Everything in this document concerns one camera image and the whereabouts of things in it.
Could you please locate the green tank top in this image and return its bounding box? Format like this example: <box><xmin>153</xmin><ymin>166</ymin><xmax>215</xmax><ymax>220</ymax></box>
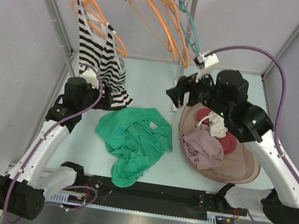
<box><xmin>95</xmin><ymin>107</ymin><xmax>173</xmax><ymax>188</ymax></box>

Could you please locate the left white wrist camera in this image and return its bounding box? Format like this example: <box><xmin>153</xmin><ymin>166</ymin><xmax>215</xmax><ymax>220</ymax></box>
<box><xmin>78</xmin><ymin>65</ymin><xmax>99</xmax><ymax>89</ymax></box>

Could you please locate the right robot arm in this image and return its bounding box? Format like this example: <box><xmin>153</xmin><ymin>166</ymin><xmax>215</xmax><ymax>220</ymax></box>
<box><xmin>166</xmin><ymin>70</ymin><xmax>299</xmax><ymax>224</ymax></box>

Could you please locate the brown plastic laundry basket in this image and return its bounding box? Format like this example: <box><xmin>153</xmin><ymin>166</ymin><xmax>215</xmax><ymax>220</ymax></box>
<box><xmin>178</xmin><ymin>103</ymin><xmax>261</xmax><ymax>184</ymax></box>

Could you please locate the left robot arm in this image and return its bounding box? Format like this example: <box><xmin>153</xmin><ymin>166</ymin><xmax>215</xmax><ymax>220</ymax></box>
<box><xmin>0</xmin><ymin>77</ymin><xmax>112</xmax><ymax>220</ymax></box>

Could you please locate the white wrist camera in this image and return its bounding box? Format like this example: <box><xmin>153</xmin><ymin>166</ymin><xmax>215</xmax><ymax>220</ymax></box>
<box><xmin>194</xmin><ymin>54</ymin><xmax>219</xmax><ymax>82</ymax></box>
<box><xmin>78</xmin><ymin>65</ymin><xmax>99</xmax><ymax>89</ymax></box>

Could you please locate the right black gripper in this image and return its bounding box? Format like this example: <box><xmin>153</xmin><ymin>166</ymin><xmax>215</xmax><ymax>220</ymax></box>
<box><xmin>163</xmin><ymin>60</ymin><xmax>236</xmax><ymax>119</ymax></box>

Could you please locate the black white striped tank top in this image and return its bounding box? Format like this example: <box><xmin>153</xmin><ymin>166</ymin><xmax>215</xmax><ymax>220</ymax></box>
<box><xmin>75</xmin><ymin>0</ymin><xmax>134</xmax><ymax>110</ymax></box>

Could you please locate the pink thin hanger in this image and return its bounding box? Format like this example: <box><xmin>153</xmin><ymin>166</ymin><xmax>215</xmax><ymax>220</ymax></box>
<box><xmin>179</xmin><ymin>0</ymin><xmax>200</xmax><ymax>56</ymax></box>

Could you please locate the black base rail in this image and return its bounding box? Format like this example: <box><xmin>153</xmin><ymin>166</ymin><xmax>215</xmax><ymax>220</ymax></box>
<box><xmin>73</xmin><ymin>175</ymin><xmax>247</xmax><ymax>221</ymax></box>

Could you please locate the pink mauve garment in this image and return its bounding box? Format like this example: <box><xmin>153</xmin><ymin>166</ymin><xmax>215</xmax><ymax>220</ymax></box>
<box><xmin>183</xmin><ymin>124</ymin><xmax>224</xmax><ymax>170</ymax></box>

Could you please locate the teal hanger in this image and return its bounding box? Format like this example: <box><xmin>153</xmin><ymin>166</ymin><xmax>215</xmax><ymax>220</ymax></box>
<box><xmin>166</xmin><ymin>0</ymin><xmax>200</xmax><ymax>56</ymax></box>

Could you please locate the white garment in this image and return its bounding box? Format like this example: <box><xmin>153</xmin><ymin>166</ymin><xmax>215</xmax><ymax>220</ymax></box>
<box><xmin>196</xmin><ymin>108</ymin><xmax>228</xmax><ymax>138</ymax></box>

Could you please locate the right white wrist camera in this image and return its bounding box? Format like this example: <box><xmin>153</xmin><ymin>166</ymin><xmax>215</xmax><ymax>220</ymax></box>
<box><xmin>194</xmin><ymin>54</ymin><xmax>219</xmax><ymax>82</ymax></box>

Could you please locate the orange hanger with striped top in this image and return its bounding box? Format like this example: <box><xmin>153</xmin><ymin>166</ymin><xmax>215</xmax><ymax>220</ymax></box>
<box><xmin>71</xmin><ymin>0</ymin><xmax>128</xmax><ymax>57</ymax></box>

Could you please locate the orange hanger front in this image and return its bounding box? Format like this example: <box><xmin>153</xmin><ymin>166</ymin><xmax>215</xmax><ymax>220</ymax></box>
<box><xmin>125</xmin><ymin>0</ymin><xmax>177</xmax><ymax>61</ymax></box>

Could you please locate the red garment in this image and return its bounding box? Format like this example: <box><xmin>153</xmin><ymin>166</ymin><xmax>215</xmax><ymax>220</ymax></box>
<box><xmin>191</xmin><ymin>106</ymin><xmax>242</xmax><ymax>155</ymax></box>

